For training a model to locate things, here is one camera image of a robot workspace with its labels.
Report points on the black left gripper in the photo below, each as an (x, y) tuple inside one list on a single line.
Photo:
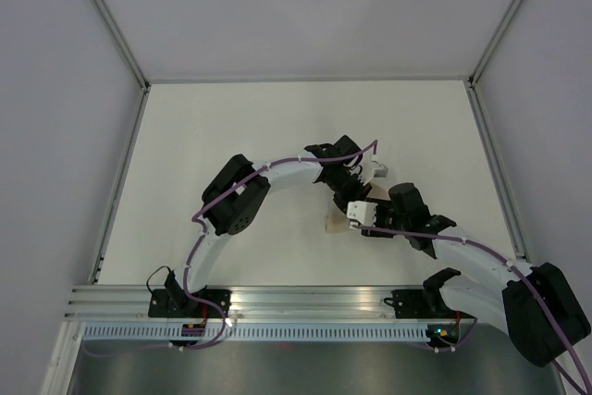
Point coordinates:
[(360, 192)]

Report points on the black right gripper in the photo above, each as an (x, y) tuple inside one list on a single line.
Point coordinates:
[(379, 208)]

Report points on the beige cloth napkin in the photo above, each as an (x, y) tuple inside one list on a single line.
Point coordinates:
[(337, 222)]

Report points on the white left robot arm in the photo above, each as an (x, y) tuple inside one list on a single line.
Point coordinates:
[(233, 199)]

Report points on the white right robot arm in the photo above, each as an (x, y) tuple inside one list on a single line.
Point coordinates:
[(533, 305)]

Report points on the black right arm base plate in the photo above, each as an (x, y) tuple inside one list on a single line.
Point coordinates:
[(420, 304)]

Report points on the white slotted cable duct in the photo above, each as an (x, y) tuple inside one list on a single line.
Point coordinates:
[(299, 332)]

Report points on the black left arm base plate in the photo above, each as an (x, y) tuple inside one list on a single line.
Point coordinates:
[(163, 306)]

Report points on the aluminium mounting rail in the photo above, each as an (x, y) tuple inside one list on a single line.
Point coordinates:
[(252, 304)]

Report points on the right aluminium frame post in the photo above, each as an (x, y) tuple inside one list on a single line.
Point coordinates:
[(509, 15)]

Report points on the aluminium frame post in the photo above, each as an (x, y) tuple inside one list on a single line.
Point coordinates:
[(119, 40), (509, 15)]

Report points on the left aluminium frame post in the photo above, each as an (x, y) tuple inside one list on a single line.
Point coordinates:
[(119, 40)]

